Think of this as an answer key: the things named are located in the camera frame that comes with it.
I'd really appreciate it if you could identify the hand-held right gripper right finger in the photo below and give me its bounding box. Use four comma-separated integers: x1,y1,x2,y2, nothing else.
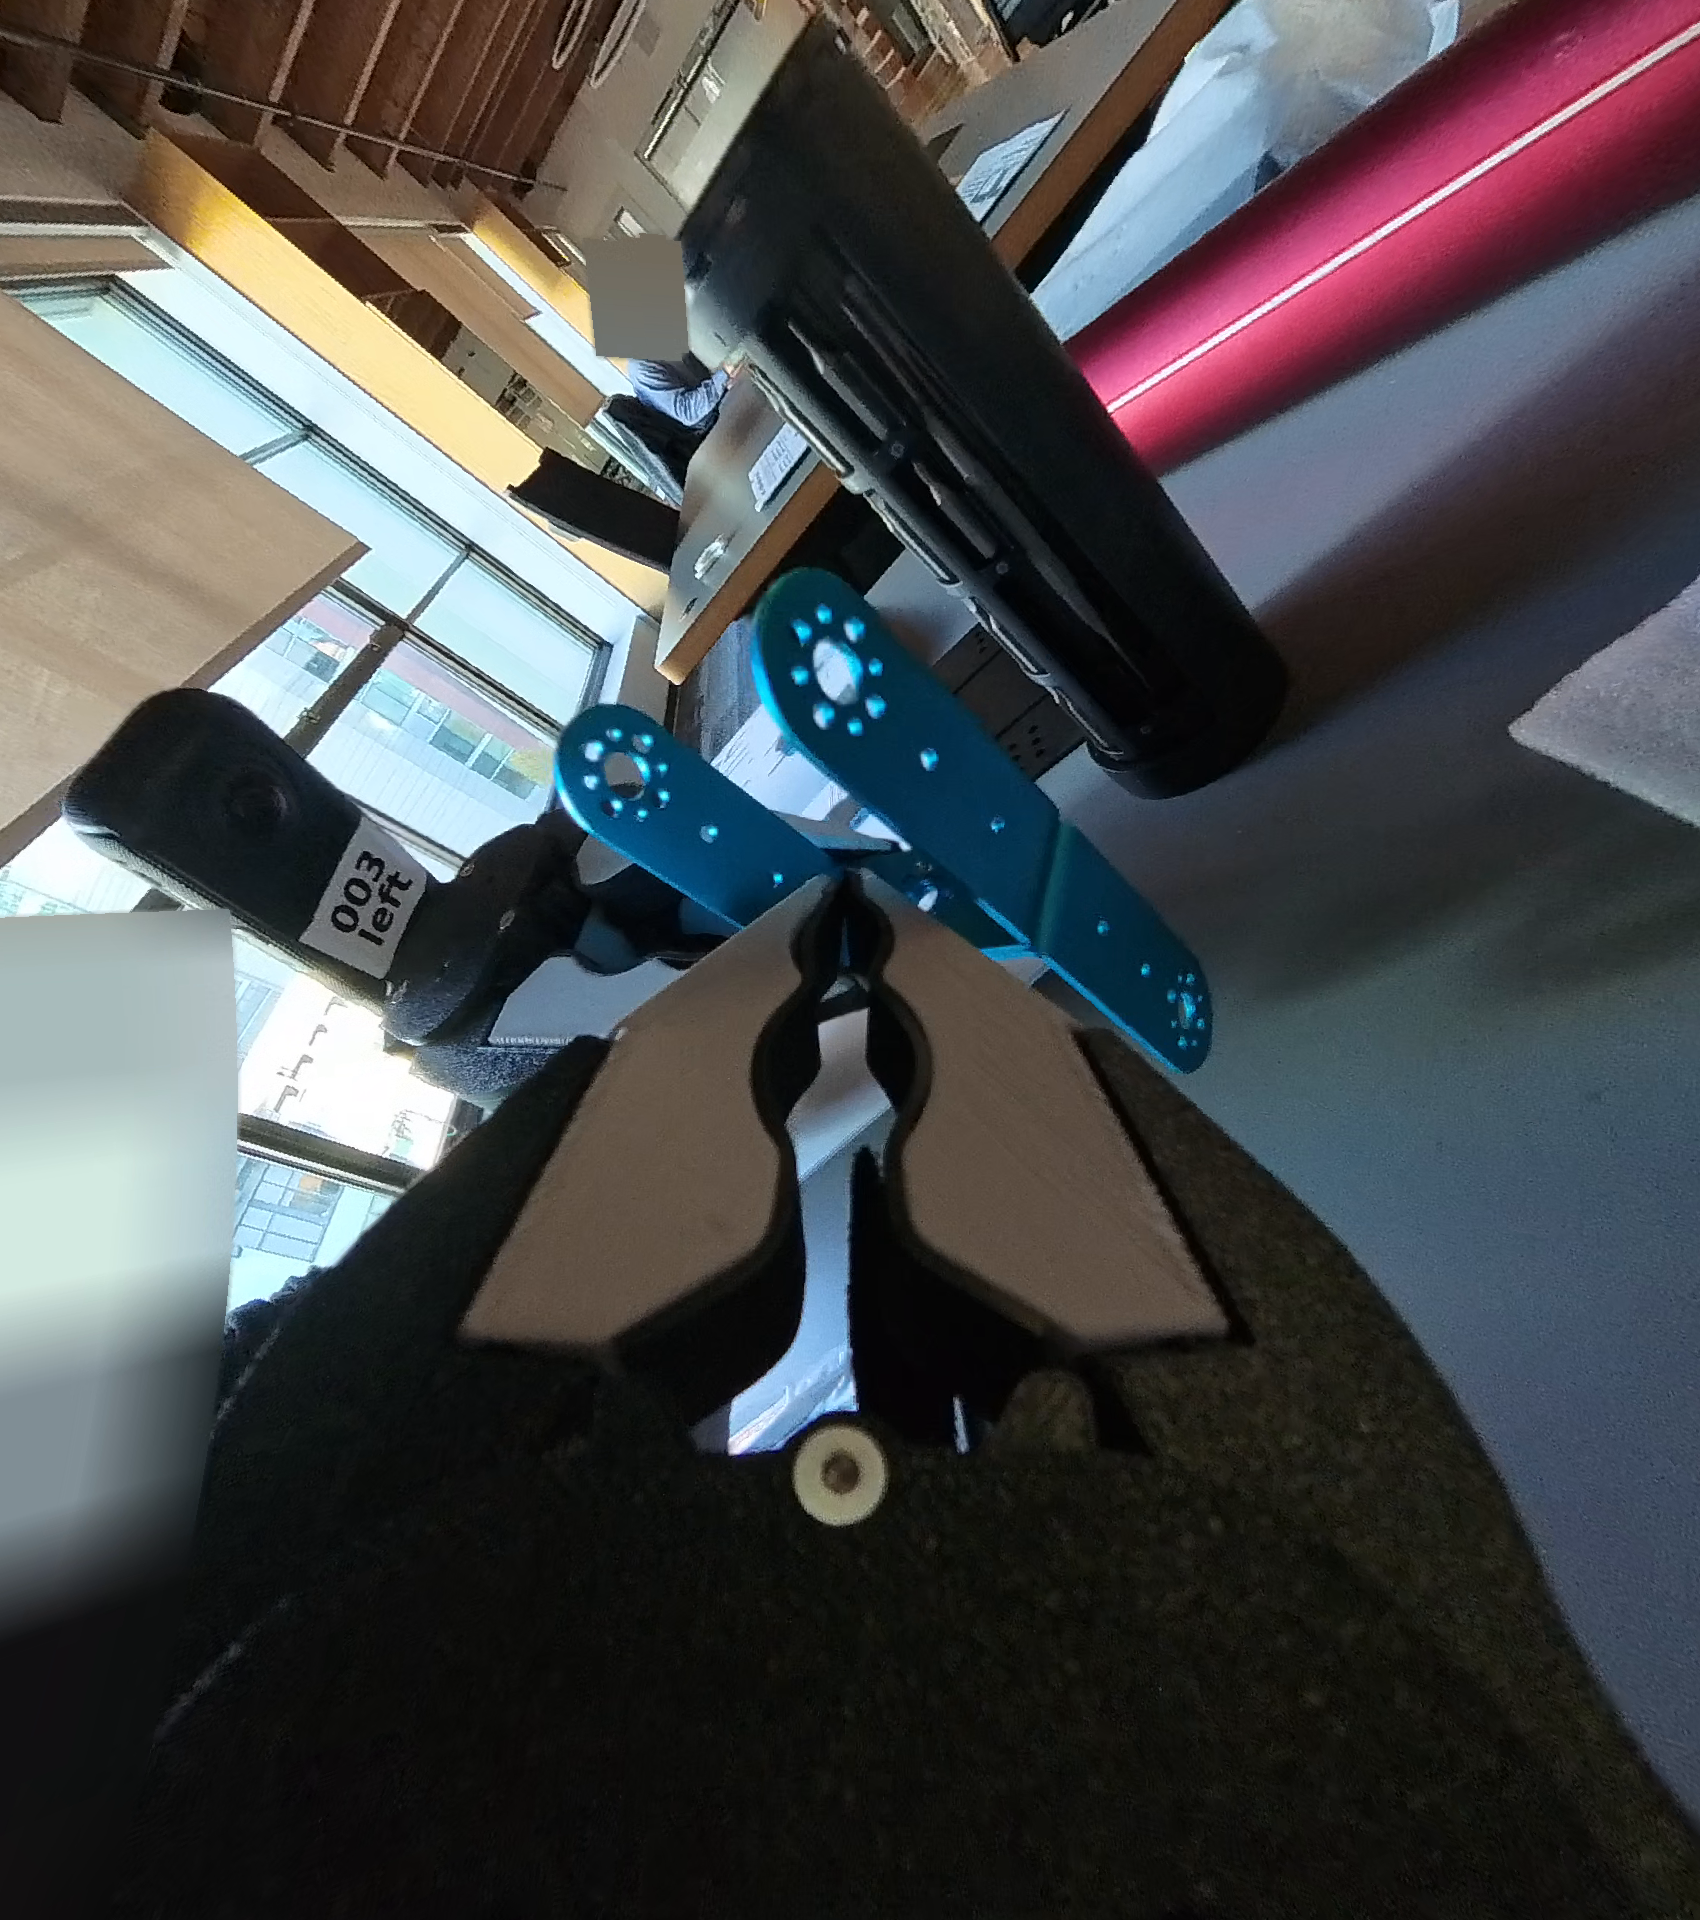
847,877,1233,1352

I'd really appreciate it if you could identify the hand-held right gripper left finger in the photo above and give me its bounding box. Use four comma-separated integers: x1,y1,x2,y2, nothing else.
461,877,847,1356

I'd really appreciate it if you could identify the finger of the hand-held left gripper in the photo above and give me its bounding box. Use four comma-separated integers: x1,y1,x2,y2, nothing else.
486,956,688,1046

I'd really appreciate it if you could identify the blue H-shaped metal bracket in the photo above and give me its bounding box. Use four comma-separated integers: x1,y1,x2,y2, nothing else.
555,566,1216,1077

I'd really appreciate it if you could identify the white instruction booklet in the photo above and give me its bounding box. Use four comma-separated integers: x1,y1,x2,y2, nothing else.
712,704,853,825

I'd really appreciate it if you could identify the large window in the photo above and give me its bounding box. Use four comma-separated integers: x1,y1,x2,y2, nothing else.
0,276,642,1323

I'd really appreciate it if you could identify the beige roller blind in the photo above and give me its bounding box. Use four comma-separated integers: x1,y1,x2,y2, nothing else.
0,232,372,920

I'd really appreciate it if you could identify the black office chair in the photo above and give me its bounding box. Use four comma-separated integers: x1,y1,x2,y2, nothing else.
508,446,684,571

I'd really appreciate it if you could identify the black cylindrical screwdriver set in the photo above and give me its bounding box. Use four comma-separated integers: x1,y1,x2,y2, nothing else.
675,22,1294,800

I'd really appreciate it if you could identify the white foam sheet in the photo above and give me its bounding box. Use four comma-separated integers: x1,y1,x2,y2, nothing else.
1507,487,1700,877

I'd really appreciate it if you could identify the red metal cylinder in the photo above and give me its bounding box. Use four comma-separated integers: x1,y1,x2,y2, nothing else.
1064,0,1700,471

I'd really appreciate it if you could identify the white crumpled plastic bag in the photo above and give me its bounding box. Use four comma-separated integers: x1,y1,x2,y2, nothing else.
1030,0,1483,340

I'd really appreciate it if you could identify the black desk cable cover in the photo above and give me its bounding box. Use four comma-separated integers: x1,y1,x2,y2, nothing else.
941,631,1092,787

